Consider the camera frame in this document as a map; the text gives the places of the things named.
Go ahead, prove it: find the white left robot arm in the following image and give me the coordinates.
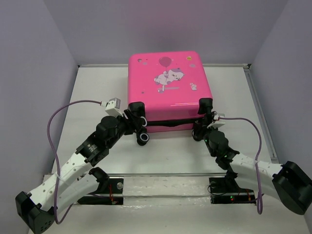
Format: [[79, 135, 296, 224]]
[[15, 102, 149, 234]]

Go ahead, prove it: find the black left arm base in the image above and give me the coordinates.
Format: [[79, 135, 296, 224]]
[[77, 177, 124, 205]]

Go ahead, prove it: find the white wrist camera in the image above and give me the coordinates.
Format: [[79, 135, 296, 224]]
[[207, 112, 226, 128], [100, 97, 122, 117]]

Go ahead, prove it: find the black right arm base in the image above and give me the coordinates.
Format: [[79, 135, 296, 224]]
[[207, 177, 256, 205]]

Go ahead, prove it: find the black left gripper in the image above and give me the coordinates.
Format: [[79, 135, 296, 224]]
[[107, 109, 145, 149]]

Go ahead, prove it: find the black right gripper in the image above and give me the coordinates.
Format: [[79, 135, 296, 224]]
[[192, 121, 218, 157]]

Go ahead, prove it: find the pink hard-shell suitcase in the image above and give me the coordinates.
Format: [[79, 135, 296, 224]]
[[128, 51, 213, 134]]

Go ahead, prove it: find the silver table rail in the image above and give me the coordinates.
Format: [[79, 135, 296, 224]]
[[108, 173, 226, 177]]

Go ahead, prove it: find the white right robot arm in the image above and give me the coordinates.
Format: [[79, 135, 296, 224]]
[[192, 115, 312, 215]]

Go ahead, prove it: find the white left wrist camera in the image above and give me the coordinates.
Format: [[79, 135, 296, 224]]
[[100, 97, 122, 117]]

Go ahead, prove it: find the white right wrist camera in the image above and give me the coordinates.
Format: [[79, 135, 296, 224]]
[[207, 112, 226, 128]]

